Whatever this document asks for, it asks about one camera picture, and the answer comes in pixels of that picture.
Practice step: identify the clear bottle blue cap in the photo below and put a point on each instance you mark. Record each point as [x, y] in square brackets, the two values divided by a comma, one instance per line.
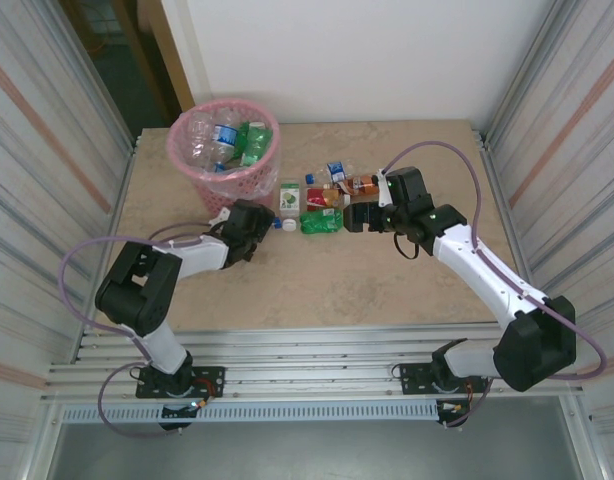
[276, 224]

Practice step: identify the green white drink carton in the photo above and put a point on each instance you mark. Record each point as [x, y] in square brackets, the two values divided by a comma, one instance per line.
[289, 197]

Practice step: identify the brown label plastic bottle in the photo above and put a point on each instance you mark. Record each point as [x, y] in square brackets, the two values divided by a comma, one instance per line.
[359, 184]

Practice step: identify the red gold label bottle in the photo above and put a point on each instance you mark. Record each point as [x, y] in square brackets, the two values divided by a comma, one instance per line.
[317, 197]

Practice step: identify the green plastic bottle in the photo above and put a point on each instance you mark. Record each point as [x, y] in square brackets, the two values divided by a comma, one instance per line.
[259, 145]

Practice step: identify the clear greenish bottle white cap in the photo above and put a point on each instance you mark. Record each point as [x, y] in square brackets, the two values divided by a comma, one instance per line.
[202, 135]

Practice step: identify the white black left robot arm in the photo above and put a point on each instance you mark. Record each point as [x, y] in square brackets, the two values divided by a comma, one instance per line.
[137, 290]

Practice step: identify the pink plastic mesh bin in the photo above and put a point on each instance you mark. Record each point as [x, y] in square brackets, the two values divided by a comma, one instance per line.
[242, 192]

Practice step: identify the clear plastic bin liner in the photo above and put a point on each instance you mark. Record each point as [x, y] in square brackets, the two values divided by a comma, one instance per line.
[267, 182]

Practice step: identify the brown wooden door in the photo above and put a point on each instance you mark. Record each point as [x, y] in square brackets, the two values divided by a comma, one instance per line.
[149, 50]

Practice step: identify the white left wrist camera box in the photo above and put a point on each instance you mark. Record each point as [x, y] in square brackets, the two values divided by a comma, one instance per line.
[219, 217]

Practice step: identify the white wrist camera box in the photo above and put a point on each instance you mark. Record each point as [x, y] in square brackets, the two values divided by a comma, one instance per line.
[382, 175]
[219, 217]

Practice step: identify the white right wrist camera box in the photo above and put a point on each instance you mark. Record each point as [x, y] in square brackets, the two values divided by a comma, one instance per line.
[382, 175]

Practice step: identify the aluminium rail frame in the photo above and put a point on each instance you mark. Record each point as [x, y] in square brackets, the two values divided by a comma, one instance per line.
[312, 360]

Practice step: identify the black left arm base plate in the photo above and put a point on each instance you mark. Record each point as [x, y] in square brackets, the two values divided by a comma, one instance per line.
[209, 375]

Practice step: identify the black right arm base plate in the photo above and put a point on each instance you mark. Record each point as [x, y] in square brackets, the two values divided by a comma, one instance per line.
[412, 372]

